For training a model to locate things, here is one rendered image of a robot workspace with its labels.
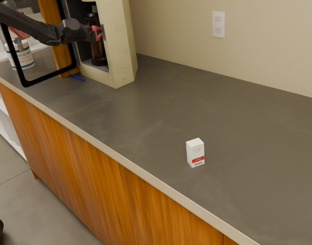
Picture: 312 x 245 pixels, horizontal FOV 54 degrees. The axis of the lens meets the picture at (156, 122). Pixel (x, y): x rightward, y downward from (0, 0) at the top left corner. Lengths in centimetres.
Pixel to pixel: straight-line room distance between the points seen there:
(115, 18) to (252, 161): 83
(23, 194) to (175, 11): 171
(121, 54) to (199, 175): 75
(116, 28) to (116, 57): 12
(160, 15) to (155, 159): 97
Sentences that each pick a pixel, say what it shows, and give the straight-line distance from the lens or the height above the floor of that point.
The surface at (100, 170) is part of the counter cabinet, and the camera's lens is 128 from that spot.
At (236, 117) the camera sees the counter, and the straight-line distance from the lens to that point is 113.
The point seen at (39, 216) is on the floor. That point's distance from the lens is 231.
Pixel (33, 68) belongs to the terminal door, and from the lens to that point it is 155.
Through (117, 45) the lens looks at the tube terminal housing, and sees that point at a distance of 141.
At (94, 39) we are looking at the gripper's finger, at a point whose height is 116.
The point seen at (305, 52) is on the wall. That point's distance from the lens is 129.
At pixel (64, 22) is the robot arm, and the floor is 127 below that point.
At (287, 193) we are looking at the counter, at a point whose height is 94.
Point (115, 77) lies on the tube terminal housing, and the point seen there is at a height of 100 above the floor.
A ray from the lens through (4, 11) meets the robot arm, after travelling 125.
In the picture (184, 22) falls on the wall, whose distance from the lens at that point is 160.
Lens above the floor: 151
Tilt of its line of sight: 30 degrees down
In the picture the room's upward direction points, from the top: 7 degrees counter-clockwise
